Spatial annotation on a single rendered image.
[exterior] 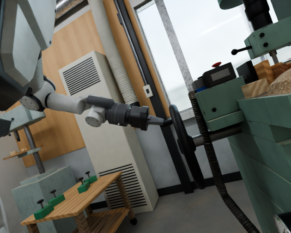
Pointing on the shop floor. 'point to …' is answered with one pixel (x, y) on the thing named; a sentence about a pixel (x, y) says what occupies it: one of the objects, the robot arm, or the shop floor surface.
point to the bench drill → (57, 223)
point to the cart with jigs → (106, 227)
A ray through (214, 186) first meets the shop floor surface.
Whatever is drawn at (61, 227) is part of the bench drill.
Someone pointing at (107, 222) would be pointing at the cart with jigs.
